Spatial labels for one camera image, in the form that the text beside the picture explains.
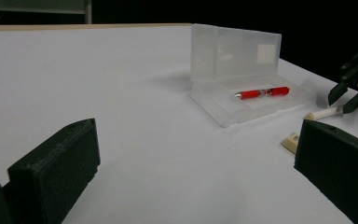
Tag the cream eraser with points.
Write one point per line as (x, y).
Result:
(290, 142)

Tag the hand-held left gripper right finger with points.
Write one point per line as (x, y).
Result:
(338, 165)

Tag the white pen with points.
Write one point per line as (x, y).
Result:
(323, 113)

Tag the translucent plastic pencil case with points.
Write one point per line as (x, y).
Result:
(230, 56)

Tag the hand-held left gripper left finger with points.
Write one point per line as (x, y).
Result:
(54, 171)

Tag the red pen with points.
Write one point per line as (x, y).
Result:
(254, 93)

